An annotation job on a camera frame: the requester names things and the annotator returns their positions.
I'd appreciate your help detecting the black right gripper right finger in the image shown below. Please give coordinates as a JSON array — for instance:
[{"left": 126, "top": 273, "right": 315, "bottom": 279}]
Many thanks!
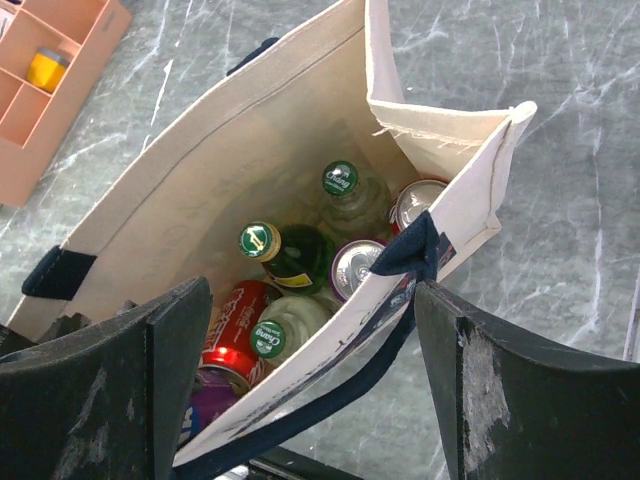
[{"left": 415, "top": 281, "right": 639, "bottom": 479}]

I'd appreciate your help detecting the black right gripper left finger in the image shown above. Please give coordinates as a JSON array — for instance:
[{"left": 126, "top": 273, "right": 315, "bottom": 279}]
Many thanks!
[{"left": 1, "top": 277, "right": 213, "bottom": 479}]

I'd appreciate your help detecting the purple fanta can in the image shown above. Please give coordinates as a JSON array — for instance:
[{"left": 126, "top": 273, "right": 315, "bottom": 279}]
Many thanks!
[
  {"left": 329, "top": 238, "right": 386, "bottom": 302},
  {"left": 178, "top": 367, "right": 239, "bottom": 447}
]

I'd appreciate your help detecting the red cola can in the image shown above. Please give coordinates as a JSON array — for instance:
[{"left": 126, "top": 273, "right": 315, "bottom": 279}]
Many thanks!
[
  {"left": 199, "top": 280, "right": 282, "bottom": 397},
  {"left": 389, "top": 178, "right": 447, "bottom": 235}
]

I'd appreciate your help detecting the clear chang bottle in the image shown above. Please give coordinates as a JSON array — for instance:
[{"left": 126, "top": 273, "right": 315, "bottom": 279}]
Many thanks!
[
  {"left": 320, "top": 160, "right": 392, "bottom": 240},
  {"left": 250, "top": 296, "right": 332, "bottom": 367}
]

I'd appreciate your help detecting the purple Fanta can front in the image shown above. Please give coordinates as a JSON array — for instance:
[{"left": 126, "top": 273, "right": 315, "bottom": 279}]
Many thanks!
[{"left": 329, "top": 238, "right": 386, "bottom": 302}]

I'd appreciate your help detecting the red cola can front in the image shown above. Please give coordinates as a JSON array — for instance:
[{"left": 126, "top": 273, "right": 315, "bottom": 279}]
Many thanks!
[{"left": 389, "top": 178, "right": 447, "bottom": 235}]

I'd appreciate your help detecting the green Perrier glass bottle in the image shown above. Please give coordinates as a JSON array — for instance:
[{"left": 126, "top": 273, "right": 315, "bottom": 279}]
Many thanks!
[{"left": 238, "top": 221, "right": 336, "bottom": 295}]

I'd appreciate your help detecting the clear Chang bottle front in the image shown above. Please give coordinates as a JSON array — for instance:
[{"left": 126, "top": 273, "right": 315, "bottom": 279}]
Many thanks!
[{"left": 320, "top": 160, "right": 392, "bottom": 240}]

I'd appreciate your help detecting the cream canvas tote bag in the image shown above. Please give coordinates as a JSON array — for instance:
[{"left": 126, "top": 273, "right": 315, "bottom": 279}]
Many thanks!
[{"left": 9, "top": 1, "right": 537, "bottom": 479}]

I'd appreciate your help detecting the pink plastic file organizer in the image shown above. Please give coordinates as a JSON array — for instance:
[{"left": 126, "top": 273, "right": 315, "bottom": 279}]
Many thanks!
[{"left": 1, "top": 0, "right": 132, "bottom": 207}]

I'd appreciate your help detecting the yellow sticky note block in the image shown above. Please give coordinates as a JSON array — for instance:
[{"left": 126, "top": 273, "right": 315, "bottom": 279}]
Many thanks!
[{"left": 26, "top": 47, "right": 70, "bottom": 93}]

